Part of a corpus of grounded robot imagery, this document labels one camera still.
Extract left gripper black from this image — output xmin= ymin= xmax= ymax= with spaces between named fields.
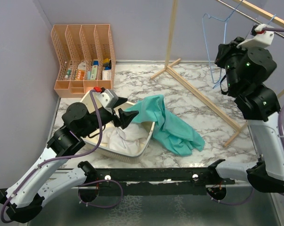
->
xmin=80 ymin=97 xmax=139 ymax=137

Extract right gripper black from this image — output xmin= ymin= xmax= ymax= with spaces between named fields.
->
xmin=214 ymin=36 xmax=257 ymax=94

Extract white t shirt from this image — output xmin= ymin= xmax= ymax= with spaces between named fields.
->
xmin=102 ymin=123 xmax=149 ymax=155

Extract blue wire hanger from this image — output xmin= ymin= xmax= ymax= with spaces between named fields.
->
xmin=212 ymin=14 xmax=277 ymax=89
xmin=202 ymin=3 xmax=241 ymax=89

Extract teal t shirt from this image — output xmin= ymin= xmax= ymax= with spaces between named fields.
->
xmin=125 ymin=95 xmax=205 ymax=156

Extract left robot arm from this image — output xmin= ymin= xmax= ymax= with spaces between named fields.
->
xmin=0 ymin=98 xmax=139 ymax=223

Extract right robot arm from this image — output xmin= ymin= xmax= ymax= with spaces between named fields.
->
xmin=207 ymin=37 xmax=284 ymax=193

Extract cream plastic basket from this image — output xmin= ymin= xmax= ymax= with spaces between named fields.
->
xmin=80 ymin=92 xmax=155 ymax=164

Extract items in organizer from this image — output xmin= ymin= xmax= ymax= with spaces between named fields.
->
xmin=63 ymin=58 xmax=112 ymax=81

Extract wooden clothes rack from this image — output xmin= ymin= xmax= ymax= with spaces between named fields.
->
xmin=150 ymin=0 xmax=284 ymax=147

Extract orange file organizer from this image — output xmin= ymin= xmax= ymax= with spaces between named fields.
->
xmin=51 ymin=24 xmax=116 ymax=98

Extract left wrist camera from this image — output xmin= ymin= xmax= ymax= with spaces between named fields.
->
xmin=97 ymin=89 xmax=118 ymax=109

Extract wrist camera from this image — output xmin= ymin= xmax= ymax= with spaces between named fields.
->
xmin=97 ymin=89 xmax=118 ymax=109
xmin=237 ymin=24 xmax=274 ymax=49

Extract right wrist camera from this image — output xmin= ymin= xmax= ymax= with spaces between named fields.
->
xmin=237 ymin=24 xmax=274 ymax=49

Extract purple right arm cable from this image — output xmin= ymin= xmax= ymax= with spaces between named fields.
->
xmin=212 ymin=24 xmax=284 ymax=207

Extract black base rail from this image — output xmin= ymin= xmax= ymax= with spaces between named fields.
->
xmin=77 ymin=167 xmax=235 ymax=196

